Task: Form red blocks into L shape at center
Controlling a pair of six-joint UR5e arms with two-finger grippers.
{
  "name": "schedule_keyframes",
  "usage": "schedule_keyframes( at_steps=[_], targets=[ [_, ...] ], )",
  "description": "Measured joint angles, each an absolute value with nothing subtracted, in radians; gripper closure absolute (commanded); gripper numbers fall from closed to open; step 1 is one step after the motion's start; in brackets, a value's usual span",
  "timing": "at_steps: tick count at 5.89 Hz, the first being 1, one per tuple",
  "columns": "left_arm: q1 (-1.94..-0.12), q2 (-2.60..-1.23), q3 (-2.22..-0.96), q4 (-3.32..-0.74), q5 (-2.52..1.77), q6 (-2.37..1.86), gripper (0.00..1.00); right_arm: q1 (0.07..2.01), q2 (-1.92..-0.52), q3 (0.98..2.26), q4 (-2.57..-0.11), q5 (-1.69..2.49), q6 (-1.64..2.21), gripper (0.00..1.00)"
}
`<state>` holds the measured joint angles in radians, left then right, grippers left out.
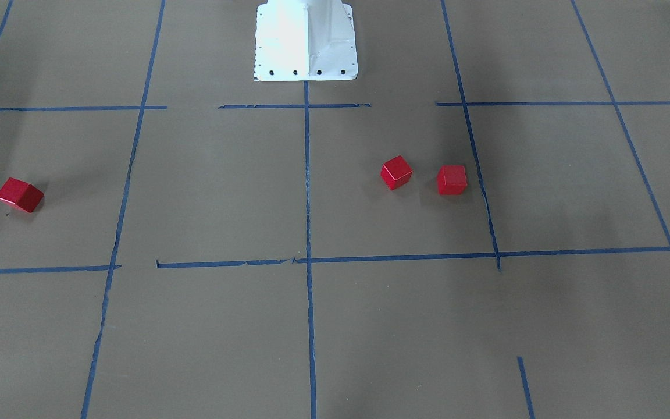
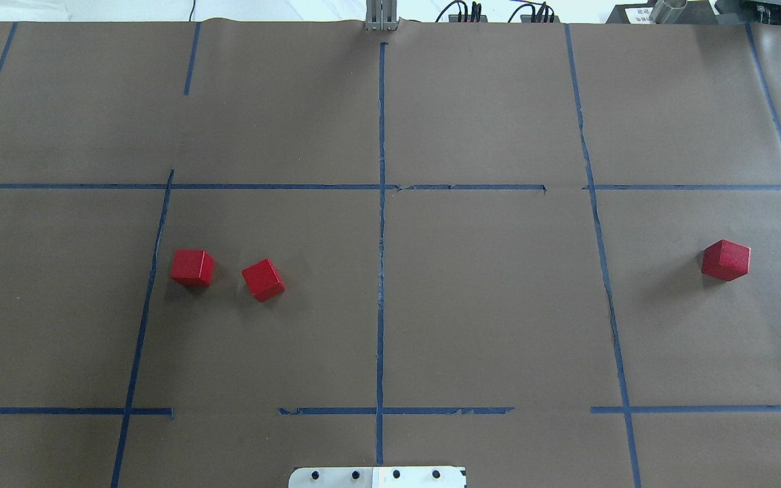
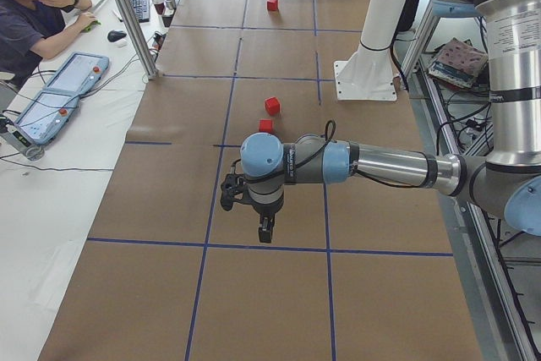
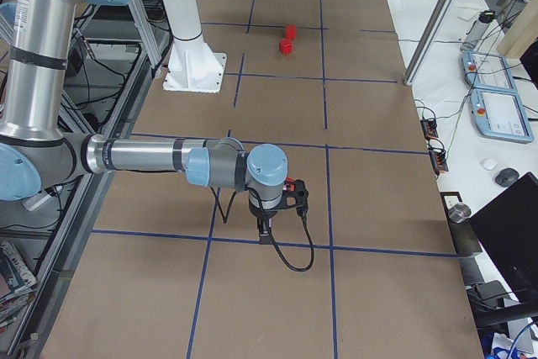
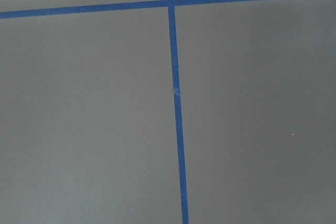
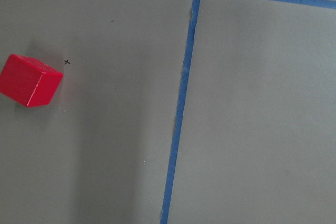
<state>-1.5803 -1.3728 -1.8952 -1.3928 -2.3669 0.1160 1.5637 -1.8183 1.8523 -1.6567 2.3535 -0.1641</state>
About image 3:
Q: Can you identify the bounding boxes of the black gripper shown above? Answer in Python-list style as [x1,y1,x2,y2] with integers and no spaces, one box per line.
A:
[220,161,284,243]

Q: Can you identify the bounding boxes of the red cube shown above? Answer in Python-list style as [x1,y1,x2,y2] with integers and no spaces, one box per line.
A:
[259,119,274,134]

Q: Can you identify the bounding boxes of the red cube block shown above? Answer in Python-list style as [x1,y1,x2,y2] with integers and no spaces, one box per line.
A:
[266,0,279,12]
[265,97,281,117]

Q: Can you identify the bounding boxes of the brown paper table cover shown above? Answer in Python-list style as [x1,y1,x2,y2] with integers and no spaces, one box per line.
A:
[40,0,482,360]

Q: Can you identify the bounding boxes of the upper blue teach pendant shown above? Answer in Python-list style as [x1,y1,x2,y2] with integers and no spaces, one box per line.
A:
[43,52,110,96]

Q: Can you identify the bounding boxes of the blue teach pendant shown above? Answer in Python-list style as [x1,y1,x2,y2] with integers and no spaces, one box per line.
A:
[15,90,80,145]
[43,52,110,96]

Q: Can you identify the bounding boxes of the metal cup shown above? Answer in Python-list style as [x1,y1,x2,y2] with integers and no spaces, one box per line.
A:
[164,0,177,10]

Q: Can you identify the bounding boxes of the black computer mouse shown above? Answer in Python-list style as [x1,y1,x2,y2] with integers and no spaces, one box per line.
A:
[107,30,127,43]

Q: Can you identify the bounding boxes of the lower blue teach pendant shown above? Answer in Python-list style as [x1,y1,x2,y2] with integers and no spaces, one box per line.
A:
[15,90,80,145]

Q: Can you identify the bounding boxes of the stack of books and cloth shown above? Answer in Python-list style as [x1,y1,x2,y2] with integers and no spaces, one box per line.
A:
[428,38,489,89]

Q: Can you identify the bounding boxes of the black keyboard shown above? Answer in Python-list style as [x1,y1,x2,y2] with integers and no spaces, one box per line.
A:
[129,0,150,23]

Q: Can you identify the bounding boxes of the person in dark shirt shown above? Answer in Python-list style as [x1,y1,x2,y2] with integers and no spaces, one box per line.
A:
[1,0,97,88]

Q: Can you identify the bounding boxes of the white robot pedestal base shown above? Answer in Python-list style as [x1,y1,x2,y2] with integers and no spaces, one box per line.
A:
[334,0,407,101]

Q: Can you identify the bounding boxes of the aluminium side frame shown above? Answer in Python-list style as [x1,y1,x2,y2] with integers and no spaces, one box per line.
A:
[399,0,540,360]

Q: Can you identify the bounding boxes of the aluminium frame post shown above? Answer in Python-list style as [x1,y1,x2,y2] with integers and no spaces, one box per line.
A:
[115,0,158,79]

